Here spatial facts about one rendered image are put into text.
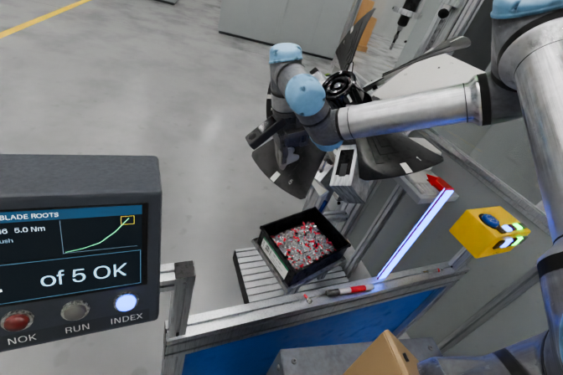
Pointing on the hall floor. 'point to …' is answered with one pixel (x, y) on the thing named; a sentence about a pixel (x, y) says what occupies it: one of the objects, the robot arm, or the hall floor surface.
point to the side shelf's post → (374, 229)
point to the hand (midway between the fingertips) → (280, 166)
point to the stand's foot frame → (252, 286)
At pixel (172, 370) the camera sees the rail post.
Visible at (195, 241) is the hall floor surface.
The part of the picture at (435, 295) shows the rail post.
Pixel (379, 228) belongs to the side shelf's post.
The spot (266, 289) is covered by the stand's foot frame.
